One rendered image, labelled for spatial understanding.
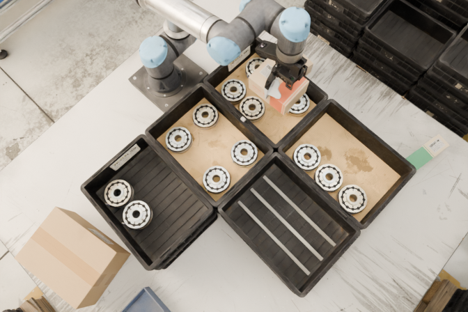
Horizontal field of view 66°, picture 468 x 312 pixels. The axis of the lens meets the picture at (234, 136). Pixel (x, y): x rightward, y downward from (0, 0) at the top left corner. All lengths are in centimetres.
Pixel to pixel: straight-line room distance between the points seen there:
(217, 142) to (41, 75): 176
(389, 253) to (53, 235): 126
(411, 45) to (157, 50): 147
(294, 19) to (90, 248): 103
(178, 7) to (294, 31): 31
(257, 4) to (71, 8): 231
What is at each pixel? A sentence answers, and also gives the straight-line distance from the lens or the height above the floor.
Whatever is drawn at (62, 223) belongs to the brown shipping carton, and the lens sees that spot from 149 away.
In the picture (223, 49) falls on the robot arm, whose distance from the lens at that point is 89.
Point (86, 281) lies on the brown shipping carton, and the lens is 143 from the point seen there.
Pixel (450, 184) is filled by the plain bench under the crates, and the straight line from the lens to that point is 171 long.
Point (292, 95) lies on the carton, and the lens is 118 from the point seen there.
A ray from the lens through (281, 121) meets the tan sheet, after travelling 145.
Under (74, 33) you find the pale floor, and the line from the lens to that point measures 298.
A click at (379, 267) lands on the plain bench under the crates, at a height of 70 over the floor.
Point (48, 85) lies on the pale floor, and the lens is 283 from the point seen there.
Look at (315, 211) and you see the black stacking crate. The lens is 138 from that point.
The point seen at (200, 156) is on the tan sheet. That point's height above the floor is 83.
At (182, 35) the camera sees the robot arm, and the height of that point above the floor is 98.
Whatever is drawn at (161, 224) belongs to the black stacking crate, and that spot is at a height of 83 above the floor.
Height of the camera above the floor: 217
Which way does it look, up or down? 70 degrees down
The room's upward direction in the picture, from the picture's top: 8 degrees counter-clockwise
